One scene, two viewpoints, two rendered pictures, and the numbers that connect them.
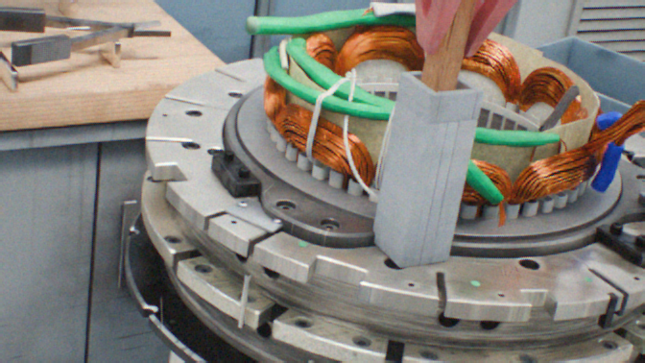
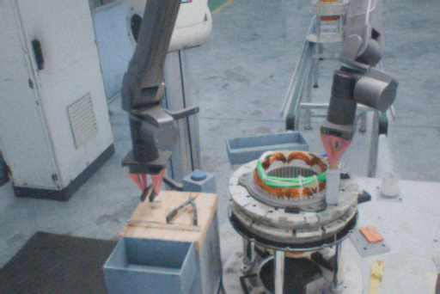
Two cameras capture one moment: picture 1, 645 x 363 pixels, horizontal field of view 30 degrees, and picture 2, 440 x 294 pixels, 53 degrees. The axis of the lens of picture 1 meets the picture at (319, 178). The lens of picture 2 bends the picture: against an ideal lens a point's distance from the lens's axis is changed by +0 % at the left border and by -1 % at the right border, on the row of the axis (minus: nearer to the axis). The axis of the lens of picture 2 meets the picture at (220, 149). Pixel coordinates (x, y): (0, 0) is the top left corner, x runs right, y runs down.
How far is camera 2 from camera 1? 80 cm
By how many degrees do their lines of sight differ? 39
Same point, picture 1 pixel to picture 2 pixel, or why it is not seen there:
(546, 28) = (65, 129)
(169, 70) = (204, 202)
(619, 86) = (243, 144)
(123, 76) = (202, 211)
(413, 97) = (333, 173)
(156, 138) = (264, 214)
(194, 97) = (246, 202)
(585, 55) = (231, 141)
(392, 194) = (331, 192)
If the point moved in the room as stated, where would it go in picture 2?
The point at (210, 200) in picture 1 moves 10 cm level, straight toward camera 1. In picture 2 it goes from (298, 217) to (340, 232)
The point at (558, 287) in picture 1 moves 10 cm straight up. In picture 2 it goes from (352, 190) to (356, 153)
